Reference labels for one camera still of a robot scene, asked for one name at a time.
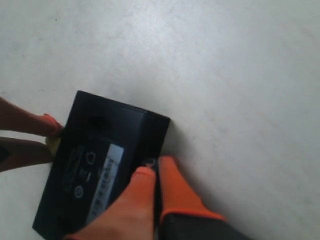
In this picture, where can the black network switch box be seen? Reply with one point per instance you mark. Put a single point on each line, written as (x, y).
(102, 144)

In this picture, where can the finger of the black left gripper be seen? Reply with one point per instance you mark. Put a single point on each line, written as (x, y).
(18, 153)

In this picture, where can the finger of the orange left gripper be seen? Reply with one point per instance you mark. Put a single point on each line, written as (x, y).
(14, 118)

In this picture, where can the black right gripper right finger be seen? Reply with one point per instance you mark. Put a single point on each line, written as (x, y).
(183, 215)

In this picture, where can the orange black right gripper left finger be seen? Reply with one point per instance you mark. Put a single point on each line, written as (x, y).
(130, 217)

